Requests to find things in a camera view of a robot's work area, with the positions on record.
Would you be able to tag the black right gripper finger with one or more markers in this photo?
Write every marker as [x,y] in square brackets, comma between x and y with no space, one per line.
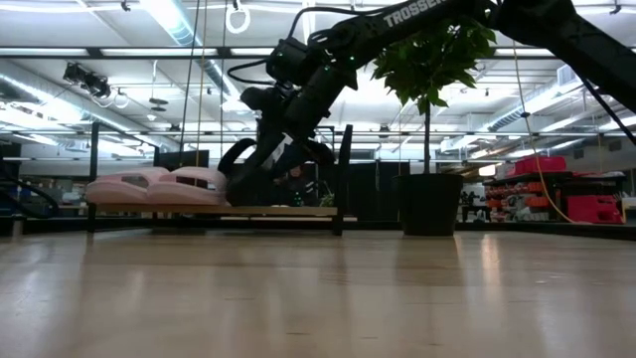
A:
[300,161]
[275,146]

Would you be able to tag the black foam slide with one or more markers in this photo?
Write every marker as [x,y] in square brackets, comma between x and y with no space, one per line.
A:
[243,194]

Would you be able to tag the pink foam slide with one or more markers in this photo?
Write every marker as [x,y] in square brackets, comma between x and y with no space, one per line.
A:
[189,194]
[114,191]

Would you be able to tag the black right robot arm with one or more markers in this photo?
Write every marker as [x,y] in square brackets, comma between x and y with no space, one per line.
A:
[571,40]

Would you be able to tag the black panel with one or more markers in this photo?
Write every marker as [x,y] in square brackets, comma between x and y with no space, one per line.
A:
[377,191]

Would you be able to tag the black monitor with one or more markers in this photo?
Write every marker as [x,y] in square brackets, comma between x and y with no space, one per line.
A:
[184,159]

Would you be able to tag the green leafy plant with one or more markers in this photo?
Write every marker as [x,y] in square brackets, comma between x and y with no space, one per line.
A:
[432,59]

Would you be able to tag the black plant pot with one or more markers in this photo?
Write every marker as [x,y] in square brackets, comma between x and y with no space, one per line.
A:
[429,204]

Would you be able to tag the black overhead rig beam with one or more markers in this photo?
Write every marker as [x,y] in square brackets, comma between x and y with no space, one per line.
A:
[149,52]

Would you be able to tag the black ceiling-hung device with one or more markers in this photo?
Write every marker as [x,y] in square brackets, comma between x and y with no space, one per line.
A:
[87,79]

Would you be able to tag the red bins storage rack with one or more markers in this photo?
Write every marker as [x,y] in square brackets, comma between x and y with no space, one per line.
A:
[591,209]

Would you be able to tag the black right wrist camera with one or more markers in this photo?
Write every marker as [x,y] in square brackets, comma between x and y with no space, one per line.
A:
[290,62]

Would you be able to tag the wooden shelf with black frame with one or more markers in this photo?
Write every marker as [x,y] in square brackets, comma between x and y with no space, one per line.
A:
[223,211]

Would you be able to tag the silver ceiling air duct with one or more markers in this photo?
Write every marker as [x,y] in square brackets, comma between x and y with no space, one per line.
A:
[174,25]

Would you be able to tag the black aluminium table frame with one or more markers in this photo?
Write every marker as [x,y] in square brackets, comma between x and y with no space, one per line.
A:
[497,228]

